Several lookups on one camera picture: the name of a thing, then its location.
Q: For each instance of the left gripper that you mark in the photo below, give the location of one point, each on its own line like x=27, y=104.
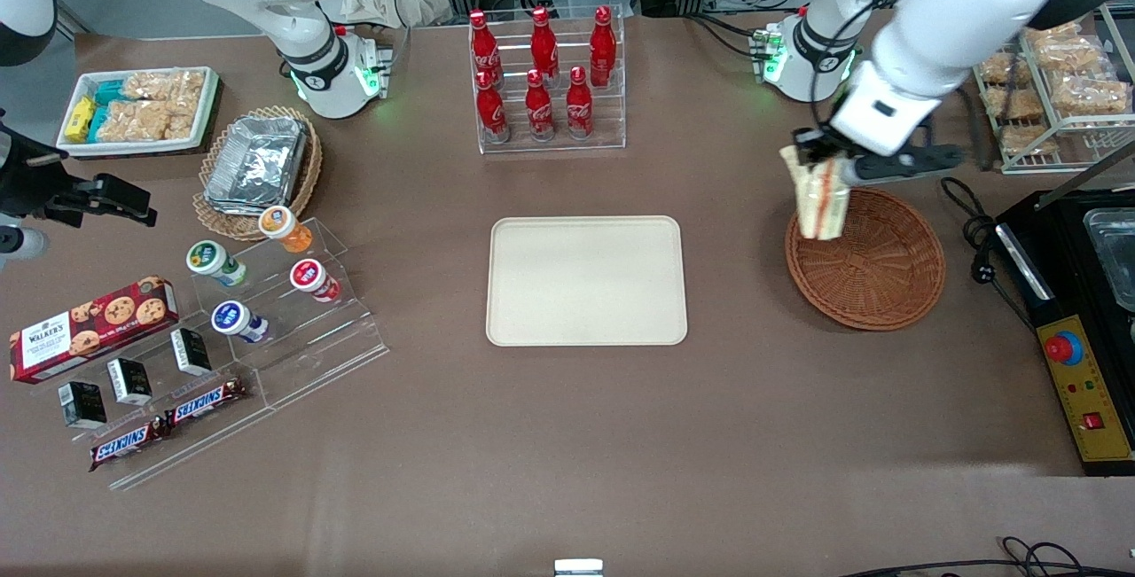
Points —
x=813, y=146

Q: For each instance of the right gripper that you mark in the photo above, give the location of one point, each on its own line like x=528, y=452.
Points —
x=43, y=188

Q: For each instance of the triangular sandwich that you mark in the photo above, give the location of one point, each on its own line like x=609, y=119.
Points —
x=820, y=209

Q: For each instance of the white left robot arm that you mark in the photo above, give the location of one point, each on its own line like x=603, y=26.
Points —
x=940, y=27

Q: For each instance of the brown wicker basket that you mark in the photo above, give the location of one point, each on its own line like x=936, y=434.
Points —
x=887, y=271

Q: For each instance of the white rectangular snack tray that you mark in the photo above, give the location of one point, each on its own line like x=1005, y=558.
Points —
x=208, y=103

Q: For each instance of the light wicker basket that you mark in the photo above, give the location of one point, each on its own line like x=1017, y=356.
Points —
x=306, y=178

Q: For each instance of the beige plastic tray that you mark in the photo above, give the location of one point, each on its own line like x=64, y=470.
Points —
x=585, y=280

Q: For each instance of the yellow snack packet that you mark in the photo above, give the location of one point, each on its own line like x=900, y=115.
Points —
x=80, y=119

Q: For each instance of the teal snack packet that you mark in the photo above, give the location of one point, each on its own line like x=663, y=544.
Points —
x=108, y=92
x=99, y=123

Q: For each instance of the clear bag of crackers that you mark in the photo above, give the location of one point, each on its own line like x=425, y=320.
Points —
x=168, y=85
x=142, y=122

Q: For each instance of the red Walkers cookie box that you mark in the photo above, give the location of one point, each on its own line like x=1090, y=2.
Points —
x=89, y=329

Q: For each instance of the green lid yogurt cup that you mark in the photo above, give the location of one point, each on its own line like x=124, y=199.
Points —
x=211, y=260

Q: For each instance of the stack of foil trays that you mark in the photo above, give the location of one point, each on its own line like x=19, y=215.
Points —
x=257, y=160

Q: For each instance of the bagged fried snack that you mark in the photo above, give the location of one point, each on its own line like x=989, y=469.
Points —
x=1073, y=56
x=1029, y=139
x=1015, y=104
x=1006, y=70
x=1055, y=32

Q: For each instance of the clear acrylic bottle rack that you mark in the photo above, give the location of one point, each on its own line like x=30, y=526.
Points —
x=612, y=129

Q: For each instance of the small black box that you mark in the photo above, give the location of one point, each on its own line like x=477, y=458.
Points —
x=129, y=381
x=82, y=405
x=191, y=351

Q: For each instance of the orange lid yogurt cup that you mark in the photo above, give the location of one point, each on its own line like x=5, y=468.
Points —
x=284, y=227

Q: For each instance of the blue lid yogurt cup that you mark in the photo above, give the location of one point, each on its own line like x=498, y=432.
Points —
x=235, y=320

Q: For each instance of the red cola bottle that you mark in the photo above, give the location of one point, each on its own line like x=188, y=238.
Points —
x=492, y=112
x=579, y=107
x=603, y=47
x=544, y=45
x=538, y=109
x=485, y=50

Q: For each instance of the red lid yogurt cup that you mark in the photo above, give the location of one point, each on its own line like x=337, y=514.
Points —
x=310, y=278

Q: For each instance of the Snickers chocolate bar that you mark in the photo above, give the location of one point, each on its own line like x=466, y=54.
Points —
x=206, y=402
x=129, y=446

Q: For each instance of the black table appliance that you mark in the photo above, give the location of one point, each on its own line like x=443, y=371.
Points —
x=1064, y=293

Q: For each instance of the clear acrylic stepped snack stand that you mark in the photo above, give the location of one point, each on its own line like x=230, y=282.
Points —
x=195, y=444

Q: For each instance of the clear metal-rimmed container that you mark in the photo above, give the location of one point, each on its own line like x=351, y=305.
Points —
x=1113, y=258

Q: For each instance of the clear acrylic stepped cup stand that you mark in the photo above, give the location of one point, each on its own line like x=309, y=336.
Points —
x=328, y=346

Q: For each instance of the yellow control panel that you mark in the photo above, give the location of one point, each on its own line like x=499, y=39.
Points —
x=1086, y=382

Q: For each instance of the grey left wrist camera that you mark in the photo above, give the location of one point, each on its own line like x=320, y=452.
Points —
x=904, y=166

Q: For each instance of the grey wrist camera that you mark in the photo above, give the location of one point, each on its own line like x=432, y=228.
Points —
x=904, y=166
x=22, y=243

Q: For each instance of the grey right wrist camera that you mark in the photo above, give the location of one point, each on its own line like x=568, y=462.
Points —
x=22, y=243

